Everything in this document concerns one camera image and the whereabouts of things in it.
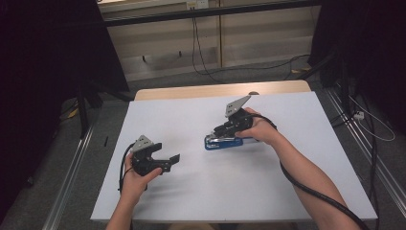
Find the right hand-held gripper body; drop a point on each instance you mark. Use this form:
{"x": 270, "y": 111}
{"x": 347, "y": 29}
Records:
{"x": 237, "y": 119}

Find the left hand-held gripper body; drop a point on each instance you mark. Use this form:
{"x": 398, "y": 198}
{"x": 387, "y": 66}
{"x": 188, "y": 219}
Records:
{"x": 143, "y": 161}

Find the blue stapler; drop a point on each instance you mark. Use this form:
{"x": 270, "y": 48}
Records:
{"x": 223, "y": 145}

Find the person's left hand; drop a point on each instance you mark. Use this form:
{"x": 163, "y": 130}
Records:
{"x": 135, "y": 185}

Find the person's right hand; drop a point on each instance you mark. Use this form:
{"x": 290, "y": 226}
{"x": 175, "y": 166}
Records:
{"x": 263, "y": 131}

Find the small black floor piece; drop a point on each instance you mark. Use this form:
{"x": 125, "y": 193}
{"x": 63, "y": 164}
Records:
{"x": 106, "y": 141}

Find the white table cover sheet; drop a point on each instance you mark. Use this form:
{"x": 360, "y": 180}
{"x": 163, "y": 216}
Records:
{"x": 223, "y": 182}

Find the black stand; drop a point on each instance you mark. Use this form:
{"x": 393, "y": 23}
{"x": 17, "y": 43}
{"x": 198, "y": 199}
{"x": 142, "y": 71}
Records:
{"x": 85, "y": 108}

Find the black horizontal bar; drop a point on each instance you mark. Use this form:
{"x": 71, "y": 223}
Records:
{"x": 207, "y": 12}

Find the white plug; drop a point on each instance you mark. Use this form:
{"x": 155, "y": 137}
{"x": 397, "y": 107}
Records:
{"x": 359, "y": 115}

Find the black curtain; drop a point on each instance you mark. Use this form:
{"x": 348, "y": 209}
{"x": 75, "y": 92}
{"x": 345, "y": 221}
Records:
{"x": 367, "y": 48}
{"x": 41, "y": 80}

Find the aluminium floor rail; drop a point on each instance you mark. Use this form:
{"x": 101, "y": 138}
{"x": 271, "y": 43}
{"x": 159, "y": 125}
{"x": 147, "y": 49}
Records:
{"x": 68, "y": 179}
{"x": 367, "y": 153}

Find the white wall socket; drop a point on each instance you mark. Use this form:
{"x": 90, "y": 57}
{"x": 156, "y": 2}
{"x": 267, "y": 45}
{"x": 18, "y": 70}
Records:
{"x": 197, "y": 4}

